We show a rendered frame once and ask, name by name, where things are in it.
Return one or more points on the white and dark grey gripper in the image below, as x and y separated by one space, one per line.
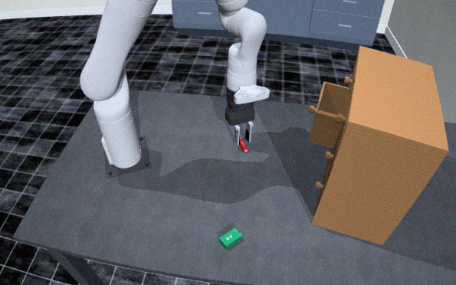
242 92

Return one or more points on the tan wooden chest of drawers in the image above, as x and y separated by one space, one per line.
394 142

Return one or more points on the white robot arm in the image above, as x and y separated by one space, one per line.
104 79

